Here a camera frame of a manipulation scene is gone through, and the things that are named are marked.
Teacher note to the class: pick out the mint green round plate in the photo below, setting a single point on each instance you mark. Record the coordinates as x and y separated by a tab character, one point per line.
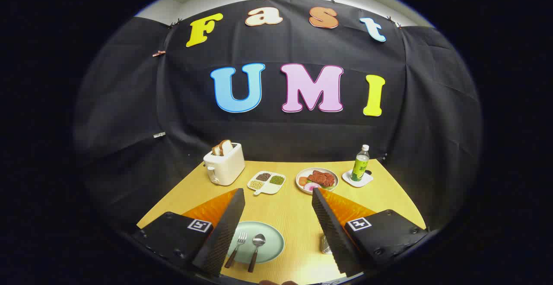
272	244

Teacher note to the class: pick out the orange carrot slice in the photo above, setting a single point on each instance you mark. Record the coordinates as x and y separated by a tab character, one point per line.
303	181

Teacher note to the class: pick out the green label drink bottle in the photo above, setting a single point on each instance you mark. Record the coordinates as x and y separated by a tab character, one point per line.
360	166

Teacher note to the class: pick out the white divided condiment dish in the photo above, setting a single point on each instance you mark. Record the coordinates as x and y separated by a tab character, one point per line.
270	186

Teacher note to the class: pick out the cream white toaster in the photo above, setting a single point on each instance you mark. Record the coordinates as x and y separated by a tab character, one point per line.
227	168

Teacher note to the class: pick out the silver metal cutlery basket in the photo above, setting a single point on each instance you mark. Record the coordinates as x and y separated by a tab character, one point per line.
326	245

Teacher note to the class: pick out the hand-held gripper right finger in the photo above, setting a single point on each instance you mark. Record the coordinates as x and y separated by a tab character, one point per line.
330	233

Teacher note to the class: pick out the white square coaster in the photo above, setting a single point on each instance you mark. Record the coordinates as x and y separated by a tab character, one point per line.
350	180

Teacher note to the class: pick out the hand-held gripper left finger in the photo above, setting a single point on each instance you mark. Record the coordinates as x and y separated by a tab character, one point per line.
227	233

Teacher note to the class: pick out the brown steak piece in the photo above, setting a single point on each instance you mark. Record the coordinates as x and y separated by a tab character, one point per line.
322	178

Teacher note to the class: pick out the green lettuce leaf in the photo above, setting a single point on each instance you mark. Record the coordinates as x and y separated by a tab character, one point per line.
326	187

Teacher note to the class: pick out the yellow beans pile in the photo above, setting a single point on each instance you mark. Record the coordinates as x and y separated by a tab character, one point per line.
256	185

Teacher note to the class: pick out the green beans pile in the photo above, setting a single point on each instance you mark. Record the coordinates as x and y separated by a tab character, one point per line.
277	180

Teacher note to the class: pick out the dark brown beans pile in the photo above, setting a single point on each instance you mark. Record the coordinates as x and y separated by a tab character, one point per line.
263	176

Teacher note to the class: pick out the pink ham slice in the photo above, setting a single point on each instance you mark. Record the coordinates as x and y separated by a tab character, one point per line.
310	186

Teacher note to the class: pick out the beige round food plate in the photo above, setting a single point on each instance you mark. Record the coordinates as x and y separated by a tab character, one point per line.
332	177

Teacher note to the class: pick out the pink cloth clip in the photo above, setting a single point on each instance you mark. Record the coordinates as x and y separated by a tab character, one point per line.
158	53

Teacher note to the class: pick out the toast bread slice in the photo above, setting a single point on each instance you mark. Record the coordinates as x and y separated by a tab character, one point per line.
216	150
226	146

